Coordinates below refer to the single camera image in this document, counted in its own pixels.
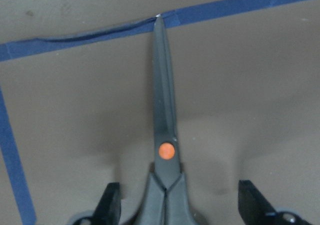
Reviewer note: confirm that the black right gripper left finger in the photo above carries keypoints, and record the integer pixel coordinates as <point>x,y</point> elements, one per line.
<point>108,210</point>

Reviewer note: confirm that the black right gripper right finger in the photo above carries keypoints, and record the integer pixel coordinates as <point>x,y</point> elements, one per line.
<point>253,207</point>

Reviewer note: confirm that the grey scissors orange pivot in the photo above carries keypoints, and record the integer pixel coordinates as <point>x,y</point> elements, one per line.
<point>165,200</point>

